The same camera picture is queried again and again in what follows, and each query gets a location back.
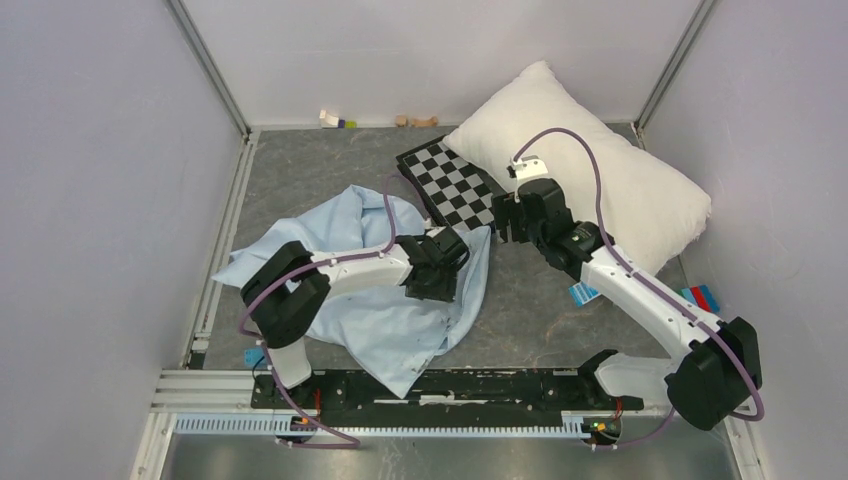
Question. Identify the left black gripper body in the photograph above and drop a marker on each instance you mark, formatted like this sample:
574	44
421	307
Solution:
439	286

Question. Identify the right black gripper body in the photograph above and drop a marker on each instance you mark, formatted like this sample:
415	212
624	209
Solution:
508	205

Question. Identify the white pillow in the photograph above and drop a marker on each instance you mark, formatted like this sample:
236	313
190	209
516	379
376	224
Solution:
652	210

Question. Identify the light blue pillowcase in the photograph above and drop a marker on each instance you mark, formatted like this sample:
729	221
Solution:
392	336

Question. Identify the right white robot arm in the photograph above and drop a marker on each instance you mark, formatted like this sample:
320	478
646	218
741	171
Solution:
713	370

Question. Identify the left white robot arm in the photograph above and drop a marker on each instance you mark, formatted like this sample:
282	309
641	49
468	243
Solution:
288	294

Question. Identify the blue white pillow label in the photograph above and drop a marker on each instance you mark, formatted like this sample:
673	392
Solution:
582	293

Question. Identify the black white checkerboard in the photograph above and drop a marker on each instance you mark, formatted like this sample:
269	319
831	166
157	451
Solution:
454	192

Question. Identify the wooden toy pieces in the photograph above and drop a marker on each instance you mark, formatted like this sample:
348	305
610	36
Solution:
403	121

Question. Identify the red blue green blocks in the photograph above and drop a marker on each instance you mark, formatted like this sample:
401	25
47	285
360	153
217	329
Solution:
702	296

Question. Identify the small blue object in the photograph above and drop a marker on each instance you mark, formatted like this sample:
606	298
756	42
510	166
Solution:
254	358

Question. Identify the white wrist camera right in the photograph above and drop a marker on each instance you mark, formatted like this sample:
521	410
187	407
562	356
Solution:
527	169

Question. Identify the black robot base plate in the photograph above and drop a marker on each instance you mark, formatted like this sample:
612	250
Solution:
457	398

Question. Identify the white slotted cable duct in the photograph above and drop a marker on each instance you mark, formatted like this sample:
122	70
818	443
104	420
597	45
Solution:
291	426

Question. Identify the aluminium rail frame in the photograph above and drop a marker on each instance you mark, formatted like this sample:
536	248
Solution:
203	391

